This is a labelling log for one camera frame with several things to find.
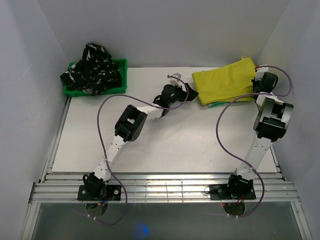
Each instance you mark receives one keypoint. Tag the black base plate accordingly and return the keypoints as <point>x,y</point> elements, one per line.
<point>222,192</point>
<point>109,193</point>

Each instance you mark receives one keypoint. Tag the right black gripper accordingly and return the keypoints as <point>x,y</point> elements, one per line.
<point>255,82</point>

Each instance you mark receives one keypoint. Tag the black white patterned garment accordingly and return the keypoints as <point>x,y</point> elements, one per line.
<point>94,74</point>

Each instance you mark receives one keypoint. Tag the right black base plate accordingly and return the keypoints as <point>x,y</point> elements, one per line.
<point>222,192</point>

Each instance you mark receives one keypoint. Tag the yellow trousers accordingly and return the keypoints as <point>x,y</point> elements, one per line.
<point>226,83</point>

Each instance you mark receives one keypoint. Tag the aluminium rail frame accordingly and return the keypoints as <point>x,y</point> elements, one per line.
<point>157,183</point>

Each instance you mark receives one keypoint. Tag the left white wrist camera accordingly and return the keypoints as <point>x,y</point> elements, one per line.
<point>175,79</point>

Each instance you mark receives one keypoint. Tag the green white tie-dye folded garment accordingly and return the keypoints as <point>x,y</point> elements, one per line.
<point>216,104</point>

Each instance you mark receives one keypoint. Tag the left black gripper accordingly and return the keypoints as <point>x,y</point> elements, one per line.
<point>191,94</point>

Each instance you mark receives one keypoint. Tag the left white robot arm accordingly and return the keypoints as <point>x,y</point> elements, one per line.
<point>127,129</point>

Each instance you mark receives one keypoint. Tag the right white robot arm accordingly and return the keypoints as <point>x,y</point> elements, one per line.
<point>271,124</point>

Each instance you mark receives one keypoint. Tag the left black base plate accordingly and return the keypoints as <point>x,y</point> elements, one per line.
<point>109,193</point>

